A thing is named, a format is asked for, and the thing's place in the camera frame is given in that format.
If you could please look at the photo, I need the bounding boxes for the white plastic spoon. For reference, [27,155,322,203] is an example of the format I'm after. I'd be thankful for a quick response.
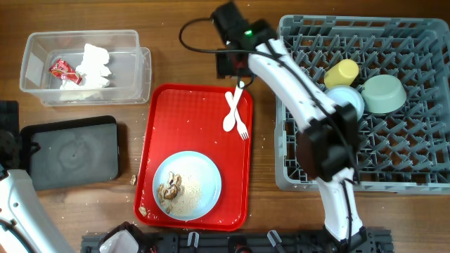
[222,81,245,132]

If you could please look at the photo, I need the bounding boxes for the white plastic fork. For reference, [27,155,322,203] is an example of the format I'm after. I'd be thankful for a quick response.
[225,91,249,140]

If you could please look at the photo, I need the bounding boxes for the yellow plastic cup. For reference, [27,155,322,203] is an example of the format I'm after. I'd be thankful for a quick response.
[324,59,359,89]

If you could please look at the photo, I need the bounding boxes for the small light blue saucer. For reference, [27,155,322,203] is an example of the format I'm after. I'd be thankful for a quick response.
[325,85,365,120]

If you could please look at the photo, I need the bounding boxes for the large light blue plate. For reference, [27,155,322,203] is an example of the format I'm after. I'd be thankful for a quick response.
[153,151,222,221]

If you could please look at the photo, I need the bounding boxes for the white napkin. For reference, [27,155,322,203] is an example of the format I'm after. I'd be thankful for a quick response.
[60,44,112,100]

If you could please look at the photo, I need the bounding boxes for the rice and food scraps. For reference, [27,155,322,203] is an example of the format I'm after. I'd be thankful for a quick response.
[157,171,202,217]

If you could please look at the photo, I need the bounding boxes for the mint green bowl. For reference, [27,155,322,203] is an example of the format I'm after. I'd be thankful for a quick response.
[361,74,407,114]

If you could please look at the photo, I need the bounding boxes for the red candy wrapper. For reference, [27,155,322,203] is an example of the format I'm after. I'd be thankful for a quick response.
[49,58,82,85]

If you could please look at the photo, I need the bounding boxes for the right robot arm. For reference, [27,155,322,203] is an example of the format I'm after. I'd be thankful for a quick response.
[211,1,366,251]

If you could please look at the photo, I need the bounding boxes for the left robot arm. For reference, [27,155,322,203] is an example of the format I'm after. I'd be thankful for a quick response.
[1,100,73,252]

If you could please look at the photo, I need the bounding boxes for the clear plastic waste bin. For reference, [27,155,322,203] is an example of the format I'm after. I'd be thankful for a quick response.
[20,30,152,106]

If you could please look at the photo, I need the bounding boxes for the grey dishwasher rack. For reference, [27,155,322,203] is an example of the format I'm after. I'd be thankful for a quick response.
[278,15,449,195]

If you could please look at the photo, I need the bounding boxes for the red serving tray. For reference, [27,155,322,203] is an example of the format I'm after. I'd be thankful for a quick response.
[134,84,252,231]

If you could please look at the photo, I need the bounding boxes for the peanut on tray edge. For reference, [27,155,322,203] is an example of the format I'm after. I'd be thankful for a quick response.
[139,207,147,216]

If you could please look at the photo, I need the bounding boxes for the black plastic tray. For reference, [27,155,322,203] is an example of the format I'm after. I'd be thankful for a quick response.
[20,115,120,191]

